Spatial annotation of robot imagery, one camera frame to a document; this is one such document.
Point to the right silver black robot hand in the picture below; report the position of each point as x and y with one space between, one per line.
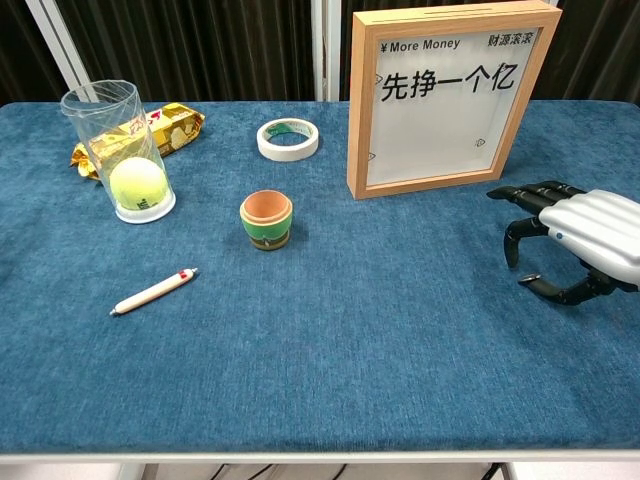
595 225

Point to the black pleated partition panel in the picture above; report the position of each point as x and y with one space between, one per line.
20 50
600 40
200 50

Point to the blue table cloth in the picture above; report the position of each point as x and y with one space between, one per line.
320 360

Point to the green painted wooden cup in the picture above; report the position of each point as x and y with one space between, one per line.
265 231

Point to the white tape roll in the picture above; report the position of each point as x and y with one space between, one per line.
265 145

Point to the gold snack packet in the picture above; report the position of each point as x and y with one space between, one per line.
182 125

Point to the cream pen with red band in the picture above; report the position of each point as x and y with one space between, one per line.
150 293

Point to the yellow tennis ball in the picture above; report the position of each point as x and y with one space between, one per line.
137 182

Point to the clear plastic ball tube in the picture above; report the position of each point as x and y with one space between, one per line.
90 125

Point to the wooden framed money box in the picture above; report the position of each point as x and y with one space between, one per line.
360 150

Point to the white partition frame post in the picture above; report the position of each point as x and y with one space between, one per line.
318 50
64 50

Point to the white table frame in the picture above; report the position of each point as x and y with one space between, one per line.
320 457

